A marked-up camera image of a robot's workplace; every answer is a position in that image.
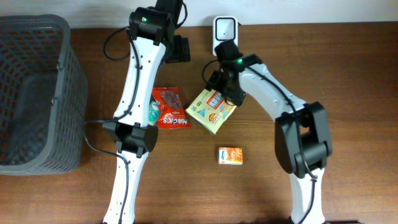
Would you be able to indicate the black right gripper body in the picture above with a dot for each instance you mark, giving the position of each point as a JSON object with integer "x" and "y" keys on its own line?
{"x": 231, "y": 89}

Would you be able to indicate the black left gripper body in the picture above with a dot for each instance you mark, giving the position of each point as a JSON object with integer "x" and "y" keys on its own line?
{"x": 179, "y": 50}

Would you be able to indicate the yellow snack bag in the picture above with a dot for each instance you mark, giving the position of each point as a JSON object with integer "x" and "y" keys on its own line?
{"x": 210, "y": 109}

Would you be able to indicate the red Hacks candy bag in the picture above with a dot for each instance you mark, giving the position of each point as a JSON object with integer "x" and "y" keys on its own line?
{"x": 172, "y": 113}

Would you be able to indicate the orange small carton box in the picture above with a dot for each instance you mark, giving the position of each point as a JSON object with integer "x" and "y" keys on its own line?
{"x": 230, "y": 156}

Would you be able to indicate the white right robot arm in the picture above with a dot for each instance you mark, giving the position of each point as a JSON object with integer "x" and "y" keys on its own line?
{"x": 302, "y": 134}

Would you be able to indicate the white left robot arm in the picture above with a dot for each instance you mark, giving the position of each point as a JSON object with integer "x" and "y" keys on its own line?
{"x": 153, "y": 42}

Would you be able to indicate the white barcode scanner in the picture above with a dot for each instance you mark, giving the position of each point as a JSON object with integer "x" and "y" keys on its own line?
{"x": 224, "y": 28}

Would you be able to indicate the teal tissue pack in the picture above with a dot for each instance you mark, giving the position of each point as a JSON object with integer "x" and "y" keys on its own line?
{"x": 154, "y": 112}

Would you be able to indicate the grey plastic basket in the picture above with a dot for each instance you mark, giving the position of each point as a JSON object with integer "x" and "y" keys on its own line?
{"x": 44, "y": 92}

